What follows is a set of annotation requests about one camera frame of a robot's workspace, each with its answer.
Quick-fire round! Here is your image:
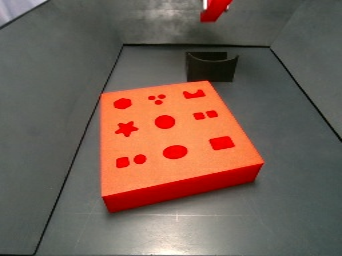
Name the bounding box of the red arch object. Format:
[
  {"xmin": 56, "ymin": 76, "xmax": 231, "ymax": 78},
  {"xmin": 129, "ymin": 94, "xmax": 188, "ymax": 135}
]
[{"xmin": 200, "ymin": 0, "xmax": 232, "ymax": 22}]

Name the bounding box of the red shape sorting block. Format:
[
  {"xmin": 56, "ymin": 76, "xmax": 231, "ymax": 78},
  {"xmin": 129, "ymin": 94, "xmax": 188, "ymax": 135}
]
[{"xmin": 100, "ymin": 81, "xmax": 263, "ymax": 212}]

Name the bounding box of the black curved fixture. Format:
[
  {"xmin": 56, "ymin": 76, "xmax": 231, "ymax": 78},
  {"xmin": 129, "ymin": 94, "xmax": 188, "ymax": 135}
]
[{"xmin": 185, "ymin": 52, "xmax": 239, "ymax": 82}]

